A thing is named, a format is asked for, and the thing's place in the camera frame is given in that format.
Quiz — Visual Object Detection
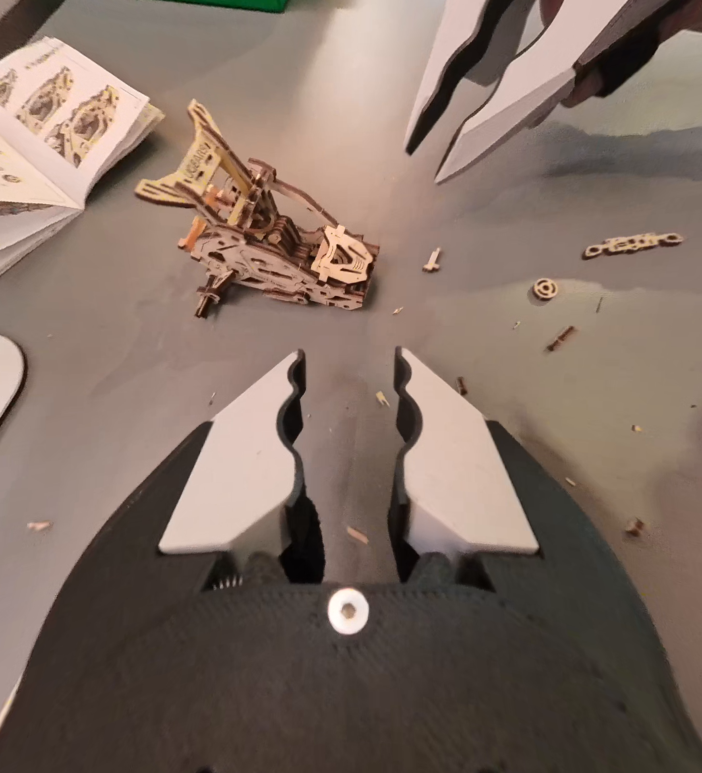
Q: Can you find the white instruction booklet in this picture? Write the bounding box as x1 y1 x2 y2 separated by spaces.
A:
0 36 166 297

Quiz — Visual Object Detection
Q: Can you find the long holed wooden strip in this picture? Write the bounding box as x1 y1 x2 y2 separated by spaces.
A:
582 231 685 262

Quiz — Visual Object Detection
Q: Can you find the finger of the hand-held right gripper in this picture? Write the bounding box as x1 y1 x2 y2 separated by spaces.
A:
433 0 626 185
404 0 516 157

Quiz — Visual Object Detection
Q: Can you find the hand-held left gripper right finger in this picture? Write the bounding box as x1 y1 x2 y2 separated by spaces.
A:
387 346 540 582

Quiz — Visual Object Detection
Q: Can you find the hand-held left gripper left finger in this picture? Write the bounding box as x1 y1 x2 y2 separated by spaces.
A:
157 349 326 582

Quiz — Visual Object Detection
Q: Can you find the wooden model car chassis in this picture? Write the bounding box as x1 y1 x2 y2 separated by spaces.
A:
135 99 382 320

